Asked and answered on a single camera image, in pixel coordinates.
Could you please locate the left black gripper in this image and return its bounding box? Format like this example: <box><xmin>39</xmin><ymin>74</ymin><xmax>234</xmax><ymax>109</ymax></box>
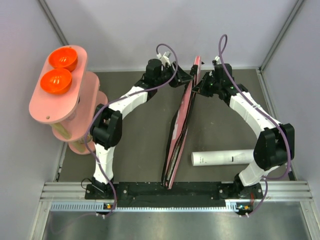
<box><xmin>154</xmin><ymin>61</ymin><xmax>193</xmax><ymax>88</ymax></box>

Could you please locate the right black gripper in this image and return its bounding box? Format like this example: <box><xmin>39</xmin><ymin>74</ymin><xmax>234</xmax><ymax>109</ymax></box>
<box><xmin>191</xmin><ymin>72</ymin><xmax>221</xmax><ymax>98</ymax></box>

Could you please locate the pink SPORT racket bag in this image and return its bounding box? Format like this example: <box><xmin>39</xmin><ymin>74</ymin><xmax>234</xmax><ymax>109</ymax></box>
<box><xmin>161</xmin><ymin>56</ymin><xmax>202</xmax><ymax>190</ymax></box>

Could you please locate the white shuttlecock tube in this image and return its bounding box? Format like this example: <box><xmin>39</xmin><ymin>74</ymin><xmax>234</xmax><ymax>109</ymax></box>
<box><xmin>191</xmin><ymin>149</ymin><xmax>254</xmax><ymax>167</ymax></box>

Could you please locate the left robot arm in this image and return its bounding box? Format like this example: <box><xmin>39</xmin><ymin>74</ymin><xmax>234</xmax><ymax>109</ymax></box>
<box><xmin>90</xmin><ymin>58</ymin><xmax>198</xmax><ymax>199</ymax></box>

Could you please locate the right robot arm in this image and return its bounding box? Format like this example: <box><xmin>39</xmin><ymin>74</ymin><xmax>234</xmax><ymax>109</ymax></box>
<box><xmin>192</xmin><ymin>60</ymin><xmax>295</xmax><ymax>198</ymax></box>

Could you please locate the pink three-tier wooden shelf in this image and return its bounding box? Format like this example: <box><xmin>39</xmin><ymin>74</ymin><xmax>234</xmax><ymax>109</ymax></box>
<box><xmin>28</xmin><ymin>45</ymin><xmax>108</xmax><ymax>155</ymax></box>

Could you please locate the upper orange plastic bowl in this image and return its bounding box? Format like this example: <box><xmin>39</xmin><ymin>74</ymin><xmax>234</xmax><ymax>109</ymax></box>
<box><xmin>48</xmin><ymin>47</ymin><xmax>78</xmax><ymax>72</ymax></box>

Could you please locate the orange plastic bowl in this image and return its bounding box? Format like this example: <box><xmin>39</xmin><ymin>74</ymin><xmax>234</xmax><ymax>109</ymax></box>
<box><xmin>40</xmin><ymin>68</ymin><xmax>73</xmax><ymax>95</ymax></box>
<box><xmin>48</xmin><ymin>47</ymin><xmax>78</xmax><ymax>72</ymax></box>

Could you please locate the lower orange plastic bowl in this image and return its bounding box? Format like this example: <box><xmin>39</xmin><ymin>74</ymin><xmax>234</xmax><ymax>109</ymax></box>
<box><xmin>40</xmin><ymin>68</ymin><xmax>73</xmax><ymax>95</ymax></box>

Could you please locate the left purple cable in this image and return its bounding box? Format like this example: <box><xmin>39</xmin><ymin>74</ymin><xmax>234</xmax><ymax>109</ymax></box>
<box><xmin>84</xmin><ymin>44</ymin><xmax>179</xmax><ymax>217</ymax></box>

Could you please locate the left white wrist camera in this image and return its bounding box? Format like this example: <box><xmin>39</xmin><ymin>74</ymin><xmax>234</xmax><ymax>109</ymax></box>
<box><xmin>156</xmin><ymin>51</ymin><xmax>171</xmax><ymax>66</ymax></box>

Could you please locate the grey slotted cable duct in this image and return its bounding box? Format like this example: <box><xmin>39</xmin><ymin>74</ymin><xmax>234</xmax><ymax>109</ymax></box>
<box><xmin>50</xmin><ymin>201</ymin><xmax>251</xmax><ymax>213</ymax></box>

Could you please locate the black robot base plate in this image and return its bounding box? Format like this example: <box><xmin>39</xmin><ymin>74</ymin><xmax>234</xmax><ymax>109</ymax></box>
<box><xmin>85</xmin><ymin>182</ymin><xmax>263</xmax><ymax>207</ymax></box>

